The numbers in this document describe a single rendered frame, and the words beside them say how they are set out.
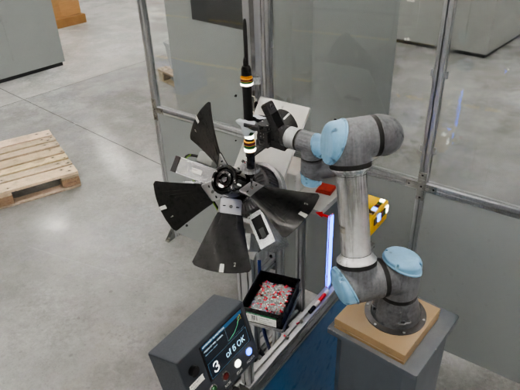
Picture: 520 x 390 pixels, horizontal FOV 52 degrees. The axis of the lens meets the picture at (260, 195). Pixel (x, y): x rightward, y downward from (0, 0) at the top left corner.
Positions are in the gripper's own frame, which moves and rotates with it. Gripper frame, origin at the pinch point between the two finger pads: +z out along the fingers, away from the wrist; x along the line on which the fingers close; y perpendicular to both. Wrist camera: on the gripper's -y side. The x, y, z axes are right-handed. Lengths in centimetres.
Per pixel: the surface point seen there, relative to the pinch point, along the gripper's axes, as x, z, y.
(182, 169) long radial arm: 5, 41, 37
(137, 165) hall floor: 123, 231, 148
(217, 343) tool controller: -68, -46, 26
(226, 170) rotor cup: -2.7, 7.4, 23.1
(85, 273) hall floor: 3, 145, 148
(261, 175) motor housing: 12.1, 1.6, 30.3
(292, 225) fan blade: -6.3, -26.2, 33.3
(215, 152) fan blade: 3.7, 18.5, 21.4
